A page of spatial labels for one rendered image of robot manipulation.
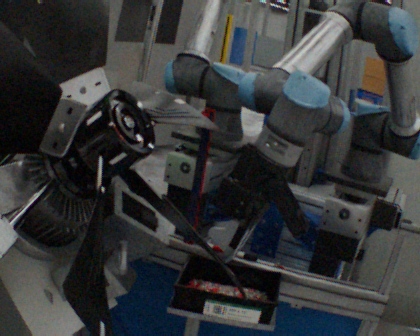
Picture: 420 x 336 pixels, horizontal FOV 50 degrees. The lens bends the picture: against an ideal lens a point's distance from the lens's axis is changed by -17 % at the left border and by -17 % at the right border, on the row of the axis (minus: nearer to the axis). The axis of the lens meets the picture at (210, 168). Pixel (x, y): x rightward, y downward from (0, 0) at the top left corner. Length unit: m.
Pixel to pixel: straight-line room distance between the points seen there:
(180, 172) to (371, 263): 1.47
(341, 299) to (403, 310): 1.66
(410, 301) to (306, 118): 2.13
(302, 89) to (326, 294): 0.58
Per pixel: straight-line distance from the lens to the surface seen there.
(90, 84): 0.86
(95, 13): 0.94
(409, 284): 2.80
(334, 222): 1.43
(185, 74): 1.68
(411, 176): 2.61
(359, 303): 1.24
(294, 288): 1.25
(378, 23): 1.18
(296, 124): 0.83
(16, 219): 0.71
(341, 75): 1.71
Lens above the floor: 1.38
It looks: 15 degrees down
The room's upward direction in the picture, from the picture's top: 10 degrees clockwise
